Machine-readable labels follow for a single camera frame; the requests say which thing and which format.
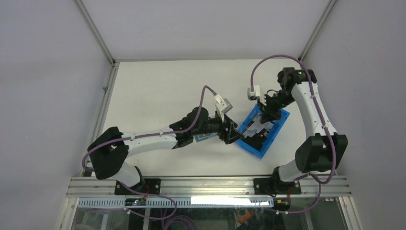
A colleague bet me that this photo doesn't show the aluminium front mounting rail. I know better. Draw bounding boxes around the aluminium front mounting rail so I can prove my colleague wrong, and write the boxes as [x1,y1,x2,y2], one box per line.
[66,175,352,198]

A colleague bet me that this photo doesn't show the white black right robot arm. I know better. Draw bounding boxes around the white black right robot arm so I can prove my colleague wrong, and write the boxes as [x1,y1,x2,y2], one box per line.
[258,67,348,194]

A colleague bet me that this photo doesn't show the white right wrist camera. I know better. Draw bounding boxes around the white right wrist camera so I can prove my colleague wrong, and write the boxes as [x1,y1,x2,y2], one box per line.
[247,85,262,101]

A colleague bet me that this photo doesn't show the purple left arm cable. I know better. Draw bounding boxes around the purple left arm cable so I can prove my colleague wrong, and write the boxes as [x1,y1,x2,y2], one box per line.
[81,85,218,230]

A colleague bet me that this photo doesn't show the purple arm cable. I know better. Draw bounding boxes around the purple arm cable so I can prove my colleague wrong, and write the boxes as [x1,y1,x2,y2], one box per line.
[81,85,218,230]
[250,54,337,214]

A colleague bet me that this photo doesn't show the white VIP card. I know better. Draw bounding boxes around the white VIP card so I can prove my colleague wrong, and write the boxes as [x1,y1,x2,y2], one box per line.
[243,122,273,138]

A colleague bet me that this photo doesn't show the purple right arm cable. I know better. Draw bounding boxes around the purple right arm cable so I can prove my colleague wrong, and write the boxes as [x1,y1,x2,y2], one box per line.
[250,54,337,214]

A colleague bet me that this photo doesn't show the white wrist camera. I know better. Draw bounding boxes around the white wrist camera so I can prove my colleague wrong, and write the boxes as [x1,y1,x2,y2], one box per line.
[214,94,233,121]
[247,85,262,101]

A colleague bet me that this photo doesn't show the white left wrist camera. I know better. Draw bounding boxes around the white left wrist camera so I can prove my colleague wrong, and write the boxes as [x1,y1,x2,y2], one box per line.
[214,94,233,121]

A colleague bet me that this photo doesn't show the teal leather card holder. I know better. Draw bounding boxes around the teal leather card holder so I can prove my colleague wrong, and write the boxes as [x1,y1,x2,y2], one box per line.
[194,133,217,142]

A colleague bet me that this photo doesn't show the white slotted cable duct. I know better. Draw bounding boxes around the white slotted cable duct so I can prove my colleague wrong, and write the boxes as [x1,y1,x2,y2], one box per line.
[78,196,273,209]

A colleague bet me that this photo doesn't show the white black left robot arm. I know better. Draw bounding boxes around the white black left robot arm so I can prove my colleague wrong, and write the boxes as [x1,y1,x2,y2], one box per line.
[87,107,243,195]

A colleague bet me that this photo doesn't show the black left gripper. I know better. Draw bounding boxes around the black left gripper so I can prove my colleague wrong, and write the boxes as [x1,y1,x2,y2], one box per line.
[192,111,244,143]

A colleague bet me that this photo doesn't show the blue plastic bin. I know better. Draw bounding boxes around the blue plastic bin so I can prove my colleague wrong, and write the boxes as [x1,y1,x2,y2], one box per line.
[237,105,290,159]

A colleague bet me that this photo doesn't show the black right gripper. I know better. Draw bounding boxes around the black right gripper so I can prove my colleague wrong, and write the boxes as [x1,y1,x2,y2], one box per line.
[258,90,296,124]

